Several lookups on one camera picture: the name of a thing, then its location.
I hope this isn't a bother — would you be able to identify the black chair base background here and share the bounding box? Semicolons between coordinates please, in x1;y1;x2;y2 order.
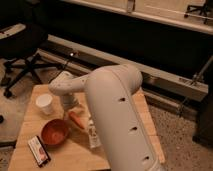
184;0;213;24

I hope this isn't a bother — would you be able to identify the white plastic bottle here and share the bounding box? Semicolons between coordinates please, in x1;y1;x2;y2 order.
88;120;101;149

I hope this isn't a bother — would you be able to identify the black cable on floor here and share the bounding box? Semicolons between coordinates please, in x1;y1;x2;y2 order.
48;51;77;85

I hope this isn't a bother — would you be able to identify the orange bowl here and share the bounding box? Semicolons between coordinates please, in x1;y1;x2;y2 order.
41;119;69;146

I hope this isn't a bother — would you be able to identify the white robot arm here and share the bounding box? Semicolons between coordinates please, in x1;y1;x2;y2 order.
49;64;164;171

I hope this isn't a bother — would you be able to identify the white paper cup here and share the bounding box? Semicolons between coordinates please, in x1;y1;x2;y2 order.
36;93;53;115

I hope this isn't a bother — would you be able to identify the orange carrot-shaped pepper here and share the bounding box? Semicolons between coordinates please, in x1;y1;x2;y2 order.
68;111;84;129

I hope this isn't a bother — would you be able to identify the black snack packet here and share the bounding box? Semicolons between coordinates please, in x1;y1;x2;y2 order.
28;136;51;167

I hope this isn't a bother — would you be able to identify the metal tripod stand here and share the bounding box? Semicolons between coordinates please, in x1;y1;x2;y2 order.
178;55;213;116

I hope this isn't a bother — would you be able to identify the wooden table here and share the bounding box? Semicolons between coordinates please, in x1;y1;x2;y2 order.
8;85;165;171

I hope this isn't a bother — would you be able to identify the black office chair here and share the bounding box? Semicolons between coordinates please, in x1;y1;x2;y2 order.
0;23;62;98

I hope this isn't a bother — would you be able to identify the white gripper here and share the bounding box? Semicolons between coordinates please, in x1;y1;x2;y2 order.
60;94;85;121

